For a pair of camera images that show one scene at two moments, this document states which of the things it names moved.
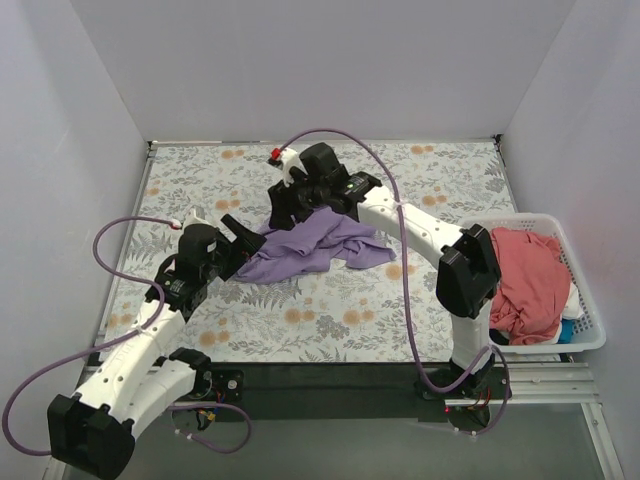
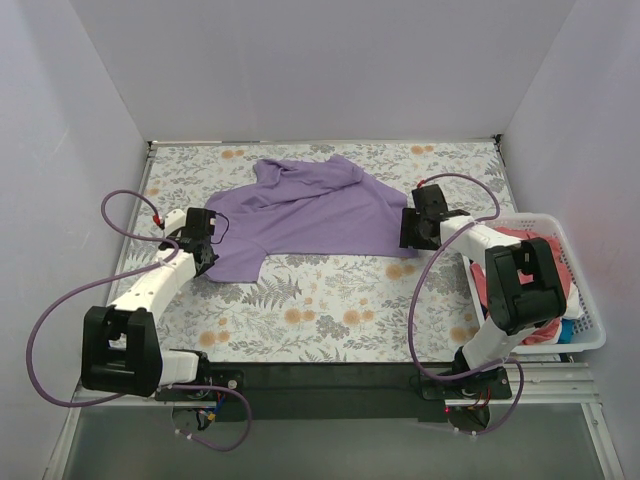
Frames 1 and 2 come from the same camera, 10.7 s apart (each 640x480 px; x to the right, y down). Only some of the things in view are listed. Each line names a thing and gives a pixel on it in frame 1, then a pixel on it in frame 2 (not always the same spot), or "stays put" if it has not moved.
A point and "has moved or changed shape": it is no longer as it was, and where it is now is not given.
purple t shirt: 324,238 has moved or changed shape
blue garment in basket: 566,331 stays put
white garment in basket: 574,308 stays put
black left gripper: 232,255 to 205,255
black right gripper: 286,203 to 410,228
